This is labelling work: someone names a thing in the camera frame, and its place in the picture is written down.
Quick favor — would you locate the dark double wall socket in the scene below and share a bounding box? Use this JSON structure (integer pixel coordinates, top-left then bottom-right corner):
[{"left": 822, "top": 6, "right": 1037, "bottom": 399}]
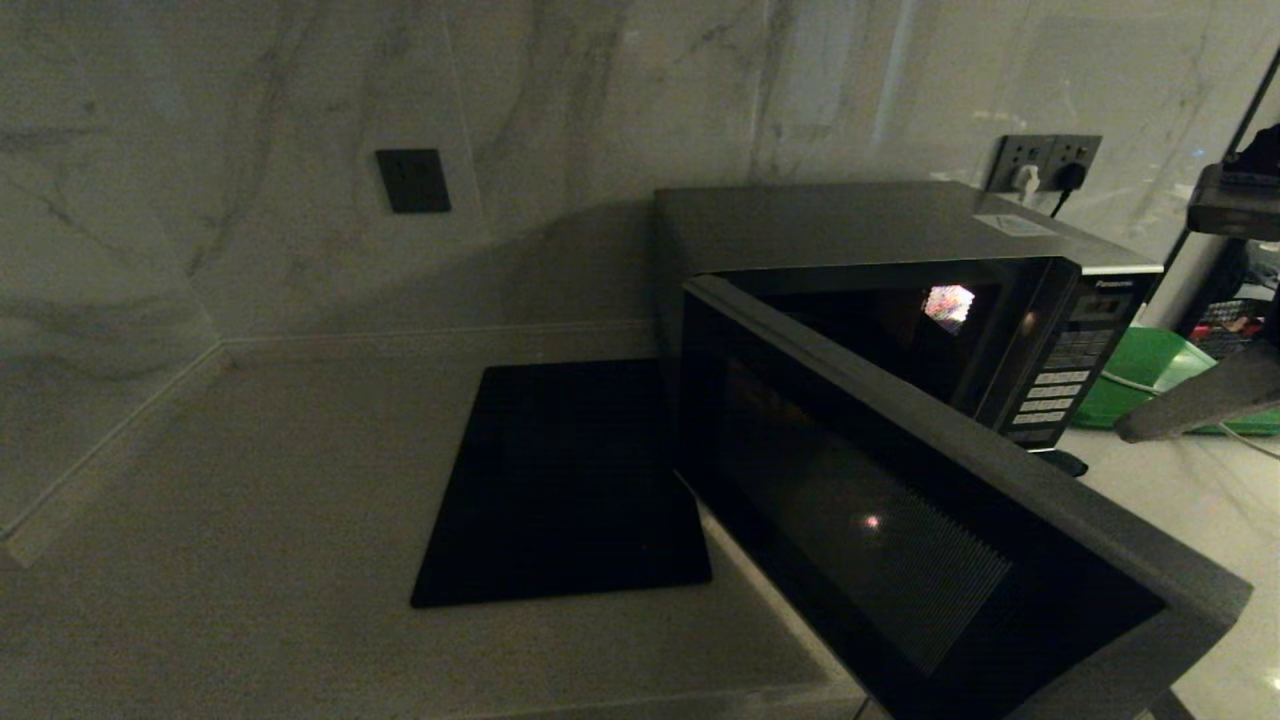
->
[{"left": 988, "top": 134, "right": 1104, "bottom": 193}]

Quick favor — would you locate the dark single wall socket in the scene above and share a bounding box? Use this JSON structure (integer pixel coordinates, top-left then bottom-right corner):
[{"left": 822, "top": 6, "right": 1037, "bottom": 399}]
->
[{"left": 375, "top": 148, "right": 452, "bottom": 214}]

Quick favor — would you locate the black glass induction cooktop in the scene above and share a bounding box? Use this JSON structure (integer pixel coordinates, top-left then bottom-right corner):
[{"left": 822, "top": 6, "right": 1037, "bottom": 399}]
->
[{"left": 410, "top": 358, "right": 714, "bottom": 608}]

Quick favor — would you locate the black power plug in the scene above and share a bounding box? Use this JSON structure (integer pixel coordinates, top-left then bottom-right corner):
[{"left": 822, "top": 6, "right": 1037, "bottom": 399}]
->
[{"left": 1049, "top": 162, "right": 1088, "bottom": 219}]

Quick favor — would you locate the metal wire basket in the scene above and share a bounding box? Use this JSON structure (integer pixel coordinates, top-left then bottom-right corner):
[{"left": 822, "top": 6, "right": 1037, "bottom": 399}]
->
[{"left": 1192, "top": 296, "right": 1276, "bottom": 359}]

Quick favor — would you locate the black foam pad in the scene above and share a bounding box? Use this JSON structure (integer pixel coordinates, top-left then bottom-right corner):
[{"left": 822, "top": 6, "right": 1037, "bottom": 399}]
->
[{"left": 1030, "top": 448, "right": 1091, "bottom": 479}]

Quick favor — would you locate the white power cable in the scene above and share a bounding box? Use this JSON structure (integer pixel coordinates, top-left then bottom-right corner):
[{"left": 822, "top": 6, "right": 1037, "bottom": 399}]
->
[{"left": 1100, "top": 372, "right": 1280, "bottom": 461}]

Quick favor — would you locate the green plastic cutting board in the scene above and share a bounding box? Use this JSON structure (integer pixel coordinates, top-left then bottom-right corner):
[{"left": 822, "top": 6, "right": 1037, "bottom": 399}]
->
[{"left": 1072, "top": 326, "right": 1280, "bottom": 436}]

